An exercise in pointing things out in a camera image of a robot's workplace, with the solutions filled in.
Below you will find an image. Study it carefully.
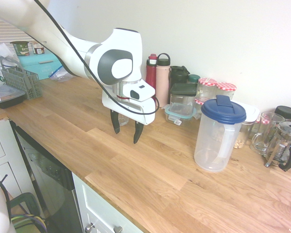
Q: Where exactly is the white drawer unit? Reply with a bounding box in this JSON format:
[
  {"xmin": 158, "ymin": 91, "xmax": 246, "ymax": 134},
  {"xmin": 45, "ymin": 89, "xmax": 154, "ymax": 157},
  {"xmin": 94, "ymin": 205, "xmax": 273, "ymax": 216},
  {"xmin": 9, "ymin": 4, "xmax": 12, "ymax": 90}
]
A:
[{"xmin": 0, "ymin": 118, "xmax": 36, "ymax": 202}]

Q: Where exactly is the yellow cable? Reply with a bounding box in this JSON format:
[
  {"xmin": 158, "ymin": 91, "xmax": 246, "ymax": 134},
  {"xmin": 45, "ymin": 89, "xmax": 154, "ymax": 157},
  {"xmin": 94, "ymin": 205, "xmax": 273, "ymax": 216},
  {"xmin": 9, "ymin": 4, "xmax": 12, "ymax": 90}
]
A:
[{"xmin": 11, "ymin": 216, "xmax": 47, "ymax": 230}]

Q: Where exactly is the black dishwasher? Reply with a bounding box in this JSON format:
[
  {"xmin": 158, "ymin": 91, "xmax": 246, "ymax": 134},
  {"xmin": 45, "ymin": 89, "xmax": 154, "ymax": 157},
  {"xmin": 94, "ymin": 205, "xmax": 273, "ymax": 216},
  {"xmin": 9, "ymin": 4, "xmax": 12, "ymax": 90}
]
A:
[{"xmin": 11, "ymin": 120, "xmax": 84, "ymax": 233}]

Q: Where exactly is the metal drawer handle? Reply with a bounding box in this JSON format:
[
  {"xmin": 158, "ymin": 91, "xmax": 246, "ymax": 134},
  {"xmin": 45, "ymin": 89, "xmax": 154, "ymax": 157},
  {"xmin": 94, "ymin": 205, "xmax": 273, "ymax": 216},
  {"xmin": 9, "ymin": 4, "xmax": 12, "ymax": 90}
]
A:
[{"xmin": 84, "ymin": 222, "xmax": 124, "ymax": 233}]

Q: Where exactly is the black shaker bottle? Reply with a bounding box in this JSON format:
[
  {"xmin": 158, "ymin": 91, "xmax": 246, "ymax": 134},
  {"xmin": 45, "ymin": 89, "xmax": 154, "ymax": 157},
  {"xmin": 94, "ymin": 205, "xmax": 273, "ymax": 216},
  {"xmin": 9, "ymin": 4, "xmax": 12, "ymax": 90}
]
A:
[{"xmin": 169, "ymin": 65, "xmax": 191, "ymax": 104}]

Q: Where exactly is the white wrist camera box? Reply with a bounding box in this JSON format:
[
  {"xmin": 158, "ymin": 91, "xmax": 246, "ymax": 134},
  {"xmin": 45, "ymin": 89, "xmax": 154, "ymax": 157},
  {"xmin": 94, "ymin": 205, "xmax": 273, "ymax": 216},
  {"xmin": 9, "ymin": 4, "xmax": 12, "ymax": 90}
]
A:
[{"xmin": 129, "ymin": 81, "xmax": 157, "ymax": 102}]

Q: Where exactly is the green oatmeal cup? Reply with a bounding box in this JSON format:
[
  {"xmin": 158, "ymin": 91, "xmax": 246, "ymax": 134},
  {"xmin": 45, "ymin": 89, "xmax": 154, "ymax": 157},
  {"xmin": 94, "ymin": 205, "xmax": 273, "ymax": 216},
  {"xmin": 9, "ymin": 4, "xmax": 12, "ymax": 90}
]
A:
[{"xmin": 10, "ymin": 40, "xmax": 30, "ymax": 57}]

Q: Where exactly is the purple cable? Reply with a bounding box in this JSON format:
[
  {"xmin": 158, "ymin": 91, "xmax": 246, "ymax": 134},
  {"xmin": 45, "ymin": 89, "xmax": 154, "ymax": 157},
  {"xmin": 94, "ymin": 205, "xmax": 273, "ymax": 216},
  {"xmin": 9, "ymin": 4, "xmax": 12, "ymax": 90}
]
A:
[{"xmin": 11, "ymin": 213, "xmax": 49, "ymax": 231}]

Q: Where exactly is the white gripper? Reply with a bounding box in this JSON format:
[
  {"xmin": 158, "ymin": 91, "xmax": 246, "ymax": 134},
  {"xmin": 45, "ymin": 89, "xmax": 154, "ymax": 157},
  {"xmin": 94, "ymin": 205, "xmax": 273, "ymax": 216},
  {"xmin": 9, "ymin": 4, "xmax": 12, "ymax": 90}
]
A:
[{"xmin": 101, "ymin": 93, "xmax": 157, "ymax": 144}]

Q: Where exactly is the white window blind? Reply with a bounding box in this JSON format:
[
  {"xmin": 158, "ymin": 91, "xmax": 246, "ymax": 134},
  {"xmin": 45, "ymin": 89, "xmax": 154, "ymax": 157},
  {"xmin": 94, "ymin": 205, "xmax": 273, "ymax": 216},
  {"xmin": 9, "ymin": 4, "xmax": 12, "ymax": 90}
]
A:
[{"xmin": 0, "ymin": 14, "xmax": 37, "ymax": 53}]

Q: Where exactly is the pink water bottle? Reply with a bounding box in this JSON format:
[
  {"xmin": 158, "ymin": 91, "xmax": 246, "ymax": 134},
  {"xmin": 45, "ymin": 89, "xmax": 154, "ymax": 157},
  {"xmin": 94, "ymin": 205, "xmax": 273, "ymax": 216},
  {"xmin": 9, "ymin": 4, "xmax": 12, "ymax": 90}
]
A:
[{"xmin": 155, "ymin": 52, "xmax": 172, "ymax": 108}]

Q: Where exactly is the jar with green lid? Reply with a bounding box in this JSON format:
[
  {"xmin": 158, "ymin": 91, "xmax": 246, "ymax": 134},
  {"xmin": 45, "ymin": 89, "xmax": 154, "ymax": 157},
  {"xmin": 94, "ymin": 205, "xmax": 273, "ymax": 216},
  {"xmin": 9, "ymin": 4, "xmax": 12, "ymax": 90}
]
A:
[{"xmin": 187, "ymin": 74, "xmax": 201, "ymax": 84}]

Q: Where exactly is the glass french press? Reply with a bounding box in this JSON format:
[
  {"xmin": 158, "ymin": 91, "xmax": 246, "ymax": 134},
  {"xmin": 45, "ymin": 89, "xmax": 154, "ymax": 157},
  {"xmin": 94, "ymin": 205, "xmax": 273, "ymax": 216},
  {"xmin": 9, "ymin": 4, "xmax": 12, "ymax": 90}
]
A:
[{"xmin": 264, "ymin": 117, "xmax": 291, "ymax": 172}]

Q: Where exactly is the dark red water bottle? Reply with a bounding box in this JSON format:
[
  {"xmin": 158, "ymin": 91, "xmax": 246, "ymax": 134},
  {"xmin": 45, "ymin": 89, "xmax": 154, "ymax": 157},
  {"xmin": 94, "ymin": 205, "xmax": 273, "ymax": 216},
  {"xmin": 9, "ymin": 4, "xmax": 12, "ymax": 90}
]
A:
[{"xmin": 145, "ymin": 53, "xmax": 158, "ymax": 91}]

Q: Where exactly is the black plastic food tray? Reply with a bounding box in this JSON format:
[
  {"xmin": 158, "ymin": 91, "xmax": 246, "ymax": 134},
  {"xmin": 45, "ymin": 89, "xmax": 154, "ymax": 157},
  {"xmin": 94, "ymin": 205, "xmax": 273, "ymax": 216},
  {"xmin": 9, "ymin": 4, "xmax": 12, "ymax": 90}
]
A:
[{"xmin": 0, "ymin": 86, "xmax": 27, "ymax": 109}]

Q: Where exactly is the glass container with teal lid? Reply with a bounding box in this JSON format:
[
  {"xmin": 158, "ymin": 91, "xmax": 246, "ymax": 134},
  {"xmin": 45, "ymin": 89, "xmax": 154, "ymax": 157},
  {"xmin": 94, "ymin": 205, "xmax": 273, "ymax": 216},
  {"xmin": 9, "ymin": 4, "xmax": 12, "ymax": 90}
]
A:
[{"xmin": 163, "ymin": 103, "xmax": 198, "ymax": 126}]

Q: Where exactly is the clear drinking glass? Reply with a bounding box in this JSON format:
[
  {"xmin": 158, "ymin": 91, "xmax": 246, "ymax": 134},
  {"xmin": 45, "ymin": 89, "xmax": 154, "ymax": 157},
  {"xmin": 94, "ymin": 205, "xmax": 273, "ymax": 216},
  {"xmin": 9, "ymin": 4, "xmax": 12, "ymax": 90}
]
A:
[{"xmin": 118, "ymin": 113, "xmax": 129, "ymax": 126}]

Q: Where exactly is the jar with black lid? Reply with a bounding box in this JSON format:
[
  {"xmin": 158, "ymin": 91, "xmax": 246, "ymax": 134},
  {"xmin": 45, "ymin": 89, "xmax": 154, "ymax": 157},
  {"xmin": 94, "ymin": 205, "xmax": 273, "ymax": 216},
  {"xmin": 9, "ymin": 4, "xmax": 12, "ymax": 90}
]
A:
[{"xmin": 274, "ymin": 105, "xmax": 291, "ymax": 122}]

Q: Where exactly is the clear pitcher with blue lid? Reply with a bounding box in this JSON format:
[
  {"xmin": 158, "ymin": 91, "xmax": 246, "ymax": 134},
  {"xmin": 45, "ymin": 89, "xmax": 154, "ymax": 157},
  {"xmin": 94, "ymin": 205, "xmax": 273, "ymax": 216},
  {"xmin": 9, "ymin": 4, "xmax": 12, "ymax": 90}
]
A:
[{"xmin": 194, "ymin": 95, "xmax": 247, "ymax": 173}]

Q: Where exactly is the cereal container with white lid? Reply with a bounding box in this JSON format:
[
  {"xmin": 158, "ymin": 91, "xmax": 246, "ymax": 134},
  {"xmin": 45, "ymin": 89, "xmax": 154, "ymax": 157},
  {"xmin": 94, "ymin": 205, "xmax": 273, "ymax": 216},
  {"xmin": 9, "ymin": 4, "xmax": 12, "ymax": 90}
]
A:
[{"xmin": 231, "ymin": 100, "xmax": 261, "ymax": 150}]

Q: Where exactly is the clear zip bag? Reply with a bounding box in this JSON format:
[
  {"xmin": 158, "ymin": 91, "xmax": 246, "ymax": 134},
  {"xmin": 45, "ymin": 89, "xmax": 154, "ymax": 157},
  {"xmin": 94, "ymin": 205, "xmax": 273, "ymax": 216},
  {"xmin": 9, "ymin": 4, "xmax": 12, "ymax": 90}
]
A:
[{"xmin": 48, "ymin": 65, "xmax": 74, "ymax": 83}]

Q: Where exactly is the teal bread box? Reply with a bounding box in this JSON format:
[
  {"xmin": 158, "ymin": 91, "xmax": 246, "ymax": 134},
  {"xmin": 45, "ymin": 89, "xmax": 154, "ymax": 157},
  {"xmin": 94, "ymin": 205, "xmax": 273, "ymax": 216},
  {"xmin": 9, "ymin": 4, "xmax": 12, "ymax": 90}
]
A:
[{"xmin": 18, "ymin": 51, "xmax": 64, "ymax": 81}]

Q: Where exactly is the square container with black lid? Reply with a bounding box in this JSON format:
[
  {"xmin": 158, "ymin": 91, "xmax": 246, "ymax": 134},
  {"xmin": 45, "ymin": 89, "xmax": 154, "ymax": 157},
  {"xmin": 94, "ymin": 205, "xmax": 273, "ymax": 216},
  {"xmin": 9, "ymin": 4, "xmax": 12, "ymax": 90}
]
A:
[{"xmin": 170, "ymin": 83, "xmax": 199, "ymax": 115}]

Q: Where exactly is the white and brown cup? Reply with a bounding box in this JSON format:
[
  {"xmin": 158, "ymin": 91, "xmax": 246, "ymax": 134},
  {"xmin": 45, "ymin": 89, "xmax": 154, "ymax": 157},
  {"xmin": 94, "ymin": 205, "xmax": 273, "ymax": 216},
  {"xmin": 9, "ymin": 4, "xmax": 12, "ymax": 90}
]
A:
[{"xmin": 30, "ymin": 40, "xmax": 46, "ymax": 55}]

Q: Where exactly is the white cabinet drawer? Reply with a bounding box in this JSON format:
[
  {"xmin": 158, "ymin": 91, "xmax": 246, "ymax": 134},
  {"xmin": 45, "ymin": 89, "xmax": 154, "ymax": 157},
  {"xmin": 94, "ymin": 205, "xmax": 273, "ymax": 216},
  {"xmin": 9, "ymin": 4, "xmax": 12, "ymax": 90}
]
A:
[{"xmin": 71, "ymin": 171, "xmax": 146, "ymax": 233}]

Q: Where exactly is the clear glass mug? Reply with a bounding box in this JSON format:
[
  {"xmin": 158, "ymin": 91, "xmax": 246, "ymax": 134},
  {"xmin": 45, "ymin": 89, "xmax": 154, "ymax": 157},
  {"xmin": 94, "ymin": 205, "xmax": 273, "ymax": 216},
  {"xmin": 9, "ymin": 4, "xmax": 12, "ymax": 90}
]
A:
[{"xmin": 249, "ymin": 111, "xmax": 286, "ymax": 156}]

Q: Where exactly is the grey cutlery basket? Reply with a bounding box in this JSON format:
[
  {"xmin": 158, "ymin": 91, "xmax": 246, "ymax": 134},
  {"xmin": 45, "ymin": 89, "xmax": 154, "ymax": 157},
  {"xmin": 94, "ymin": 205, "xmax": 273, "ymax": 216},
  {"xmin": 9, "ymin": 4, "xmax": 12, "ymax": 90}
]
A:
[{"xmin": 0, "ymin": 56, "xmax": 43, "ymax": 100}]

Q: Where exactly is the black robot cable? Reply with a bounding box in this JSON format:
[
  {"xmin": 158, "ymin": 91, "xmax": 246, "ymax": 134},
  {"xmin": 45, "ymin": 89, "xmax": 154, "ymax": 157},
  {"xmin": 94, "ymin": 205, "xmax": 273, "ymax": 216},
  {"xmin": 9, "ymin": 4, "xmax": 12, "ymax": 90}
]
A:
[{"xmin": 33, "ymin": 0, "xmax": 160, "ymax": 116}]

